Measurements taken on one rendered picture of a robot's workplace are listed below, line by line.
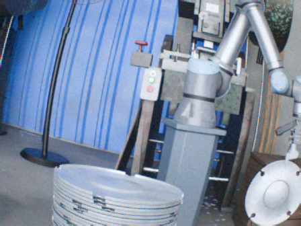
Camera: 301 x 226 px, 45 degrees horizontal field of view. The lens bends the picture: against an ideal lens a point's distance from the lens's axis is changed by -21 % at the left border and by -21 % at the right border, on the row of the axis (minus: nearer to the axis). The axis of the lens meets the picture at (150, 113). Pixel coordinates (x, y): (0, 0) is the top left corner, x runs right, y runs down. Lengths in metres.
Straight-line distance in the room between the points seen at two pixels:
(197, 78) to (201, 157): 0.26
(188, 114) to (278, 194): 0.51
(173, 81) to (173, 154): 0.67
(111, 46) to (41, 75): 0.68
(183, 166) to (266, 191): 0.38
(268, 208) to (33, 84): 2.64
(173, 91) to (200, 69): 0.61
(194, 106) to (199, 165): 0.20
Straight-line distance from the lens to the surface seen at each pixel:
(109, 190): 0.86
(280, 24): 2.14
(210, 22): 2.25
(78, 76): 3.55
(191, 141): 1.46
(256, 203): 1.58
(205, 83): 1.48
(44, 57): 3.67
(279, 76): 1.42
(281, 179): 1.58
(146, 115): 2.03
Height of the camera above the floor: 0.54
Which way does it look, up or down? 3 degrees down
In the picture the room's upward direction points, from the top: 10 degrees clockwise
